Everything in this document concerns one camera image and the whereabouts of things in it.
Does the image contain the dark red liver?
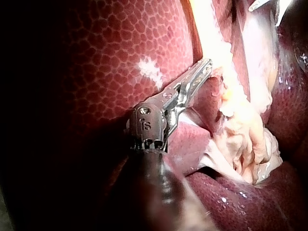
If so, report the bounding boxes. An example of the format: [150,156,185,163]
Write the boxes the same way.
[31,0,308,231]

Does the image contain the gallbladder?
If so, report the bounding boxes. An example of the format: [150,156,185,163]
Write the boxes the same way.
[182,0,243,80]

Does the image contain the left arm instrument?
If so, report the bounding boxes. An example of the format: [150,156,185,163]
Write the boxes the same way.
[124,83,186,154]

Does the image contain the left arm instrument jaw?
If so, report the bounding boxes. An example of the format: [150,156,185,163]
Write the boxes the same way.
[179,63,214,107]
[179,58,214,90]

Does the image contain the right arm instrument jaw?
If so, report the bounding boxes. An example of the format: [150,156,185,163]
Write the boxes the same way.
[248,0,268,12]

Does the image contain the pale fatty tissue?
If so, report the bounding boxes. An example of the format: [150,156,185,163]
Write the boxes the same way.
[230,0,291,106]
[190,68,284,186]

